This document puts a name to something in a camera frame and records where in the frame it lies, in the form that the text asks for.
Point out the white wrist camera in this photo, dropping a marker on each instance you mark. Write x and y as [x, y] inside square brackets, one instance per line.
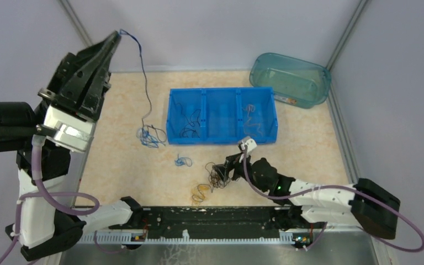
[67, 131]
[248, 144]

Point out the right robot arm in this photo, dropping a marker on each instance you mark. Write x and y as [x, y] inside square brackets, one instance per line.
[362, 204]

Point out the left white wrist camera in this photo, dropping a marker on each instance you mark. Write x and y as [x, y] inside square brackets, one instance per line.
[67, 131]

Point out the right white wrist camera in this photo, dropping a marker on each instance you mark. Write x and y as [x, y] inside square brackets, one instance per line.
[248, 144]

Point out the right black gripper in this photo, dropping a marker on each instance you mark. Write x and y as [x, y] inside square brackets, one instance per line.
[234, 161]

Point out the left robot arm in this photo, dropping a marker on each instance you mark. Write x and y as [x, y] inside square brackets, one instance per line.
[48, 219]

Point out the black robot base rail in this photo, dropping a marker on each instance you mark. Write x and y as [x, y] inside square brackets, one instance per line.
[217, 223]

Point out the teal translucent plastic tub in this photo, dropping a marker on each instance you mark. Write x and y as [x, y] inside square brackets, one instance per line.
[294, 81]

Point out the blue divided plastic bin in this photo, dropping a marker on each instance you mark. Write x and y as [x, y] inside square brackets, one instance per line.
[221, 116]

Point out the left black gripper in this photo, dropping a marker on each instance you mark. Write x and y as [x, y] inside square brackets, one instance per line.
[79, 83]

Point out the grey slotted cable duct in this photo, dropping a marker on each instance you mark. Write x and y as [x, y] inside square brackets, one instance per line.
[133, 238]

